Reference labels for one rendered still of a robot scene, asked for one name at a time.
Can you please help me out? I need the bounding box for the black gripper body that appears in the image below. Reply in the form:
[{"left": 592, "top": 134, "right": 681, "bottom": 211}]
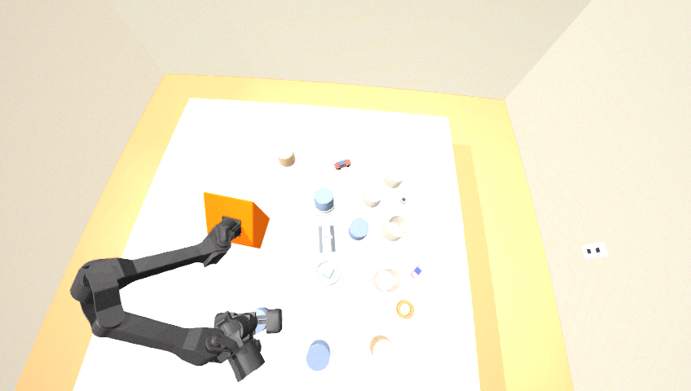
[{"left": 232, "top": 308, "right": 283, "bottom": 339}]

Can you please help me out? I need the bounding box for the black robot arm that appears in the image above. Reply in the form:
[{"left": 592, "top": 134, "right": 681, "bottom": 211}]
[{"left": 70, "top": 216, "right": 265, "bottom": 382}]

